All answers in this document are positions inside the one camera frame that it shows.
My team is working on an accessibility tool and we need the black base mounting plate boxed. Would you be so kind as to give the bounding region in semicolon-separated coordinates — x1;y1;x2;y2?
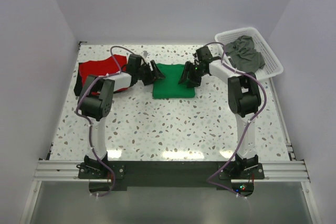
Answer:
76;158;265;196

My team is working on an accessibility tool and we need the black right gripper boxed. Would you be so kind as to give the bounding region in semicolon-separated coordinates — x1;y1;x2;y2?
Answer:
178;61;207;89

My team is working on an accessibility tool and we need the aluminium frame rail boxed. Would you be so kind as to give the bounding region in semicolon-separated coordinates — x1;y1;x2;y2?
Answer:
21;159;320;223

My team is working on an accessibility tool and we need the green t-shirt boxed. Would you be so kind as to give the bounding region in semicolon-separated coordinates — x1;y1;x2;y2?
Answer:
152;63;195;99

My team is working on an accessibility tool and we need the black folded t-shirt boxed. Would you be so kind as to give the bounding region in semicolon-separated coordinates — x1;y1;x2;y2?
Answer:
73;72;83;97

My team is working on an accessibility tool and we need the red folded t-shirt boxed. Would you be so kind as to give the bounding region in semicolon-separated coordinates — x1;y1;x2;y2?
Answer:
78;57;119;86

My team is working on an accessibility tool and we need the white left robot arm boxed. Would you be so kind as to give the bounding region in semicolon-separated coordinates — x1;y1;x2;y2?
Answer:
76;54;165;180

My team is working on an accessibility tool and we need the grey t-shirt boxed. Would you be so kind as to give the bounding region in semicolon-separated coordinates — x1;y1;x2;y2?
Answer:
225;35;265;73

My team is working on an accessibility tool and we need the white plastic basket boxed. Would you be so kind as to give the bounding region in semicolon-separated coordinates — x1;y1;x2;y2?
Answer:
215;27;284;81

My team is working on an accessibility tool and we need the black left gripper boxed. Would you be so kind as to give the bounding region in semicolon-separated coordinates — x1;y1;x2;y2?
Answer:
136;61;165;87

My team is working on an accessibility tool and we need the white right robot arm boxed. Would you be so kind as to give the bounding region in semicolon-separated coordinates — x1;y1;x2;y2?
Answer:
179;45;266;178

